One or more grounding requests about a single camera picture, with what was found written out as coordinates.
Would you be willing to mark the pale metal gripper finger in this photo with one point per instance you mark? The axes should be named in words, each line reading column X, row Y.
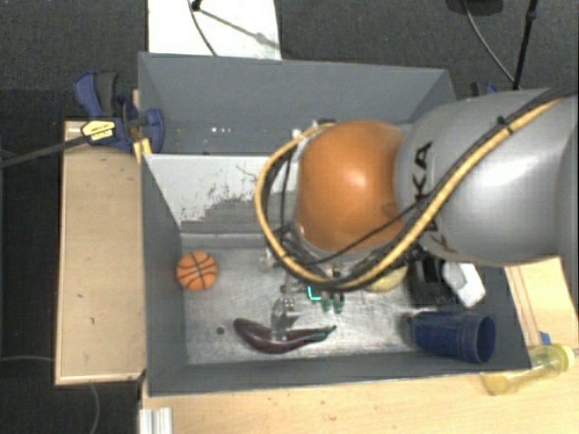
column 289, row 306
column 277, row 320

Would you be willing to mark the purple toy eggplant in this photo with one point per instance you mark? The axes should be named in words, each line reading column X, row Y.
column 260, row 339

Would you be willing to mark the yellow toy fruit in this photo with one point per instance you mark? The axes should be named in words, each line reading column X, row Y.
column 386, row 280

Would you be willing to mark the orange toy basketball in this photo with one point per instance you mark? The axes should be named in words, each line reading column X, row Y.
column 196, row 271

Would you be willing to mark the black box-shaped object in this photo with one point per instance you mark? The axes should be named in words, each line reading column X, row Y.
column 427, row 283

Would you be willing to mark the dark blue cup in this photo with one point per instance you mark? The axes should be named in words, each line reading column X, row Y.
column 445, row 335

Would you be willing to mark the pale wood flat board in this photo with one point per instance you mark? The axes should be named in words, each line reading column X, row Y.
column 99, row 251

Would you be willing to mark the grey metal bin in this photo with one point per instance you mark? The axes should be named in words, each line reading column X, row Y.
column 253, row 102

